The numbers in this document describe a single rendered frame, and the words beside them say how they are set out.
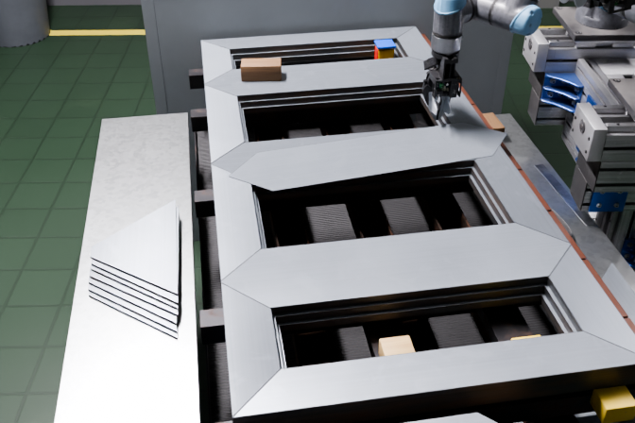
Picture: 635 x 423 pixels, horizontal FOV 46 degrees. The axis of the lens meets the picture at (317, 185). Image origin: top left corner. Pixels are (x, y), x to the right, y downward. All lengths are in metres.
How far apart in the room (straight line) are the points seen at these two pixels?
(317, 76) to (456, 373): 1.20
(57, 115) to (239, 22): 1.74
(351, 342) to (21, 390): 1.21
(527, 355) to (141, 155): 1.24
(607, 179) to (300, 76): 0.93
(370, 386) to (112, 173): 1.07
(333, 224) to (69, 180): 1.66
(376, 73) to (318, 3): 0.40
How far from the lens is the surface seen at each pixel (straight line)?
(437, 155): 1.90
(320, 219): 2.18
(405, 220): 2.19
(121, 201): 1.98
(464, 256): 1.58
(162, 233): 1.78
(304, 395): 1.29
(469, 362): 1.37
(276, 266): 1.53
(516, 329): 1.58
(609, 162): 1.92
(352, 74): 2.29
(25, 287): 2.98
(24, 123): 4.08
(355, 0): 2.60
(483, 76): 2.87
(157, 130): 2.27
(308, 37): 2.55
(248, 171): 1.82
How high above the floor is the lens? 1.86
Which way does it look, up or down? 34 degrees down
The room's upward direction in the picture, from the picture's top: straight up
